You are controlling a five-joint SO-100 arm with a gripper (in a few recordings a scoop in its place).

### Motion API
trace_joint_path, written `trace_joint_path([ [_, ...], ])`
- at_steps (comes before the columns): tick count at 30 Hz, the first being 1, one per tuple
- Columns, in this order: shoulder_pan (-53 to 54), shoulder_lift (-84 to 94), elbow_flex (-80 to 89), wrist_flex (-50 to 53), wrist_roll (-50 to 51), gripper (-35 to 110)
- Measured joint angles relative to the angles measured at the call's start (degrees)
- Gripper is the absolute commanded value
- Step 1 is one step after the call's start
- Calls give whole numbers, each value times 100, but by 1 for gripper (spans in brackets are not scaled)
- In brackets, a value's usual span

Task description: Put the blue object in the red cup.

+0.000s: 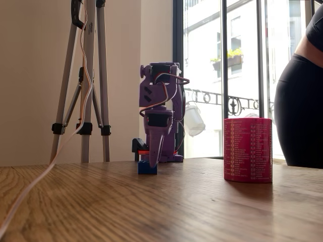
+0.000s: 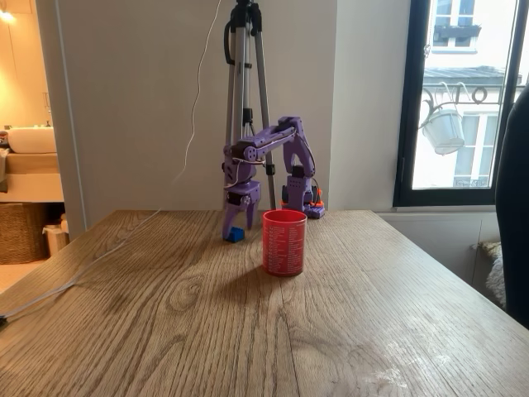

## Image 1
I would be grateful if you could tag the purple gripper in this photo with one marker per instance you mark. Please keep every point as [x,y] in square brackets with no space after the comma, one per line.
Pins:
[157,129]

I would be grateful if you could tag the blue toy brick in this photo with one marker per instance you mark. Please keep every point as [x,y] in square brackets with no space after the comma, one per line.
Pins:
[143,169]

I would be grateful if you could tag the purple robot arm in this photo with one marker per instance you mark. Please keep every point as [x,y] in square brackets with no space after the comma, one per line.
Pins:
[151,93]

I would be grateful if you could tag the red printed cup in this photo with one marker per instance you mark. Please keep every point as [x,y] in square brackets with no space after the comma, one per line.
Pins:
[247,151]

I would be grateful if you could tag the black clamp with orange lever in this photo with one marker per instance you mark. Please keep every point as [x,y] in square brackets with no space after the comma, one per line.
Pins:
[137,145]

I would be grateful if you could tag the white hanging bucket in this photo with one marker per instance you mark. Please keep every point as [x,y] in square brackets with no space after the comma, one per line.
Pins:
[194,123]

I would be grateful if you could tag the black ornate balcony railing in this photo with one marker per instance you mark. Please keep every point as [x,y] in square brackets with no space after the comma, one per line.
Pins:
[237,104]

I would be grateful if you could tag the flower box with yellow flowers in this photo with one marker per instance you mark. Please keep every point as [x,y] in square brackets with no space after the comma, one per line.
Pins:
[233,59]

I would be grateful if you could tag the person body in black clothes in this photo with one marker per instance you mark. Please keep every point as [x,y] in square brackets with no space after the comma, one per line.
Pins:
[300,113]

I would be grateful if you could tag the dark window frame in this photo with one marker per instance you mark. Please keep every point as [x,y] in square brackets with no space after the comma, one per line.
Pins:
[178,50]

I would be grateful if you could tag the grey camera tripod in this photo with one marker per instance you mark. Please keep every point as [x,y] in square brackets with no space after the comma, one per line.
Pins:
[88,63]

